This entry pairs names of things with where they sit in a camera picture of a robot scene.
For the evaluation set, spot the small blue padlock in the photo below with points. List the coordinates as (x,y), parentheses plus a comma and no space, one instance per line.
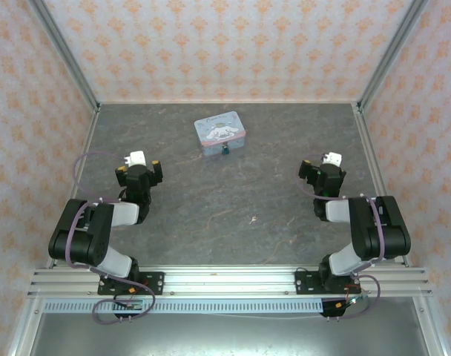
(225,150)

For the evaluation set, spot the small silver key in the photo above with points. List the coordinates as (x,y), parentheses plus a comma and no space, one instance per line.
(253,220)

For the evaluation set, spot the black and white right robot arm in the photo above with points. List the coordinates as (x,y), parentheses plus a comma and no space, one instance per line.
(377,230)

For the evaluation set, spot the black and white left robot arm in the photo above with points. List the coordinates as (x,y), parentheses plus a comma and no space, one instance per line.
(81,237)

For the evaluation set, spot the cartoon dog tin box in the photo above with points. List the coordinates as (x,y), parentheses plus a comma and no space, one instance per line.
(219,131)

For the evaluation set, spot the small circuit board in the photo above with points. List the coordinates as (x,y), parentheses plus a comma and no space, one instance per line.
(349,301)
(131,305)

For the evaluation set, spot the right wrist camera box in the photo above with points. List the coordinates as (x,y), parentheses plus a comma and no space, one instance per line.
(333,158)

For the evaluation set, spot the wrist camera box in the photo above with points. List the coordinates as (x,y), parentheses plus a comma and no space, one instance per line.
(333,158)
(136,158)

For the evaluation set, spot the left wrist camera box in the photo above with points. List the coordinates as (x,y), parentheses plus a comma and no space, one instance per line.
(136,158)

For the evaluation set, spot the aluminium side rail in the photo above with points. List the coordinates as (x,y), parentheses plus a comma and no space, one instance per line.
(88,148)
(370,155)

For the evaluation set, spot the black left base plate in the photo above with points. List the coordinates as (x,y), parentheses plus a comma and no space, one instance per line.
(153,282)

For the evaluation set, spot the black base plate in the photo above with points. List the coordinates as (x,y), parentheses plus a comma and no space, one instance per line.
(153,282)
(307,282)

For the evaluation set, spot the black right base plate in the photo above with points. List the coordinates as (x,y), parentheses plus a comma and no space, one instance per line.
(307,282)

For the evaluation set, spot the aluminium frame post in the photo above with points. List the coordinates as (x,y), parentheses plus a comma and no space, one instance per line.
(390,55)
(68,55)

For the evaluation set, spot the aluminium cross rail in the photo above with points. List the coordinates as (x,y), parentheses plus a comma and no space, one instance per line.
(229,282)

